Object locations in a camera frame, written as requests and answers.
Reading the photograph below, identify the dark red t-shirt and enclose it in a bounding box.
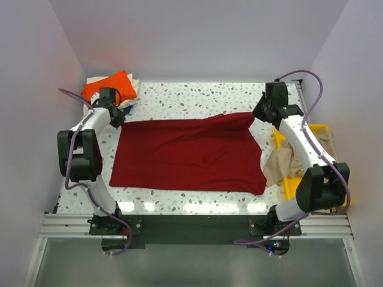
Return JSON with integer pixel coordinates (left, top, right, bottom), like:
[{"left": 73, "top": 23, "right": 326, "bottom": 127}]
[{"left": 110, "top": 112, "right": 266, "bottom": 196}]

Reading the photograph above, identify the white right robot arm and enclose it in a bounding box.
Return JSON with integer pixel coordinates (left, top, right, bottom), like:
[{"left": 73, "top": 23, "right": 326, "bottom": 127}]
[{"left": 253, "top": 81, "right": 351, "bottom": 235}]

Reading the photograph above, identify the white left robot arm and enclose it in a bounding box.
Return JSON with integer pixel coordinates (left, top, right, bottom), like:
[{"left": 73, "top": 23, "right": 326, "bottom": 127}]
[{"left": 57, "top": 87, "right": 125, "bottom": 234}]

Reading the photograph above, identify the folded orange t-shirt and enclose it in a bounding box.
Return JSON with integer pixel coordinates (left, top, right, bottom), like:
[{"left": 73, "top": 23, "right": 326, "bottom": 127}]
[{"left": 81, "top": 70, "right": 137, "bottom": 102}]

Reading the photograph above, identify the folded white t-shirt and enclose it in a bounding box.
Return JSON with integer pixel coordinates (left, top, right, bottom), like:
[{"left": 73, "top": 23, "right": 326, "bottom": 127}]
[{"left": 86, "top": 75, "right": 139, "bottom": 110}]

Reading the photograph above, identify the beige t-shirt in bin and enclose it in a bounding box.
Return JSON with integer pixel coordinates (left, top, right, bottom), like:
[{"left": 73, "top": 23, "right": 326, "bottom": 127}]
[{"left": 263, "top": 129, "right": 339, "bottom": 187}]

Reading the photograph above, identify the yellow plastic bin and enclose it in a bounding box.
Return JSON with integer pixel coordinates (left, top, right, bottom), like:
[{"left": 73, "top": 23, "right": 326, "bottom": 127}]
[{"left": 273, "top": 123, "right": 354, "bottom": 207}]

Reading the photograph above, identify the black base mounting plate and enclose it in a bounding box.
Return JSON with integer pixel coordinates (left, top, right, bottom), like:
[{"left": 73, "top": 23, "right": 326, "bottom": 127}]
[{"left": 87, "top": 215, "right": 288, "bottom": 251}]

